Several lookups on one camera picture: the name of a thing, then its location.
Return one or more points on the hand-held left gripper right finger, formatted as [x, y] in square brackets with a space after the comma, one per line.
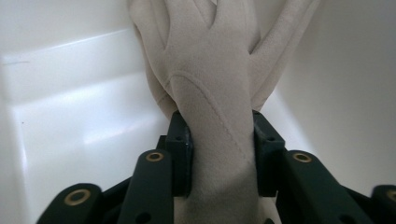
[266, 155]

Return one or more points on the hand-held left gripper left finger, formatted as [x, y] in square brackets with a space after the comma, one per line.
[180, 155]

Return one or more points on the white plastic box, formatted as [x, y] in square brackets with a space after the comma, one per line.
[77, 118]

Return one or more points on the beige glove with grey fingertip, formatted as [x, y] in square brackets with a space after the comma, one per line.
[149, 46]

